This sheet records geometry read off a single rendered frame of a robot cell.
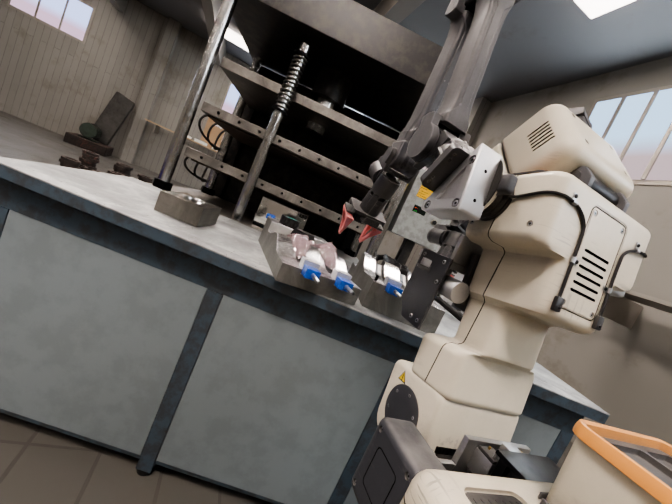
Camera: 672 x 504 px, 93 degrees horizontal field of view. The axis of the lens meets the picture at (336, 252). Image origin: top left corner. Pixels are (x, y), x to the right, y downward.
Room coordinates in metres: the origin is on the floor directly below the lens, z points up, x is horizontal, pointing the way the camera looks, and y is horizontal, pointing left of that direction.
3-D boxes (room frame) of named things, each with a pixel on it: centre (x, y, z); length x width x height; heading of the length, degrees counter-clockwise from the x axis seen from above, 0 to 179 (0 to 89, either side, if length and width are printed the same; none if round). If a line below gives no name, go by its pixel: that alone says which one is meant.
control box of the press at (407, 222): (1.97, -0.39, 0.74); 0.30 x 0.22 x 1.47; 96
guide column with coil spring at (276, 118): (1.71, 0.57, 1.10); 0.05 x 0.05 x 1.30
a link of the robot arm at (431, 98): (0.80, -0.06, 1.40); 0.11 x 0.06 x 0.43; 112
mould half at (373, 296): (1.25, -0.25, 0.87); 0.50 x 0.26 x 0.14; 6
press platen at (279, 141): (2.11, 0.44, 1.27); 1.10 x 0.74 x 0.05; 96
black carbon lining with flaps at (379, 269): (1.23, -0.24, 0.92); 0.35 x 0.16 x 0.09; 6
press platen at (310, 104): (2.12, 0.44, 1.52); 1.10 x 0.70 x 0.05; 96
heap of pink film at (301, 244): (1.13, 0.09, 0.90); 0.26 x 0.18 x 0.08; 23
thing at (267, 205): (1.99, 0.38, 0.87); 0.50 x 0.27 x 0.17; 6
